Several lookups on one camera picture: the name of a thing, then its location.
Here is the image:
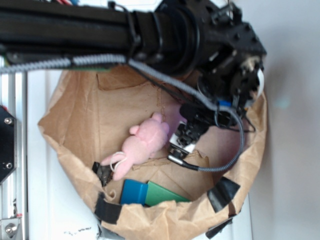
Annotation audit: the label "small wrist camera board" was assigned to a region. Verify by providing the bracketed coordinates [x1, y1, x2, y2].
[167, 121, 198, 170]

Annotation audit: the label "aluminium frame rail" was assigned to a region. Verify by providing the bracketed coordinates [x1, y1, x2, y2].
[0, 72, 29, 240]

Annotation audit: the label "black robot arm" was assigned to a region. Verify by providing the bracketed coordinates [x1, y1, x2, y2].
[0, 0, 266, 144]

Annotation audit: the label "black mounting plate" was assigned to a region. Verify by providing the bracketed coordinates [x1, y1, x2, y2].
[0, 105, 16, 184]

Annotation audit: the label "white plastic tray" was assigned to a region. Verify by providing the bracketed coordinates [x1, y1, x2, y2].
[24, 0, 253, 240]

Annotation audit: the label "grey braided cable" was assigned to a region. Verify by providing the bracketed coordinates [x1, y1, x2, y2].
[0, 54, 245, 173]

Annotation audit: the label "brown paper bag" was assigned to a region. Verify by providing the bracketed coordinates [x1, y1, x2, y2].
[38, 66, 268, 240]

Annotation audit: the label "blue block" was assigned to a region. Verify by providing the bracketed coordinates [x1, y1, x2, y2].
[120, 179, 149, 206]

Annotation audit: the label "green block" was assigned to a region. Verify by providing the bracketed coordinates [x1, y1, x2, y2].
[145, 181, 190, 207]

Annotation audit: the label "pink plush toy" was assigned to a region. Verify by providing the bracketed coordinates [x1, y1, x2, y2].
[100, 112, 170, 181]

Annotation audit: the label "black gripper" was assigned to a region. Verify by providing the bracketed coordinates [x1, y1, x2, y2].
[178, 47, 265, 140]

